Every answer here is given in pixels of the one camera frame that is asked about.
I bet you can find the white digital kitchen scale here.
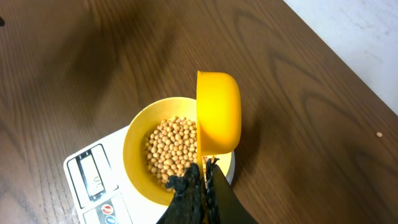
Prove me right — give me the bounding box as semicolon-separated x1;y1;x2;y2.
63;124;236;224

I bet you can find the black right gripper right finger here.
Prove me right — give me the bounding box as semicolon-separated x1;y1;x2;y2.
205;158;257;224

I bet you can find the pale yellow bowl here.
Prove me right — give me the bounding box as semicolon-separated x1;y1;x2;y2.
123;97;233;203

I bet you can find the yellow plastic measuring scoop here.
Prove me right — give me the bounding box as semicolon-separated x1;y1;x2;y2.
196;70;243;224

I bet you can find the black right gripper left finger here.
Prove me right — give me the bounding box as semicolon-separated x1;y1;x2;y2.
157;163;204;224

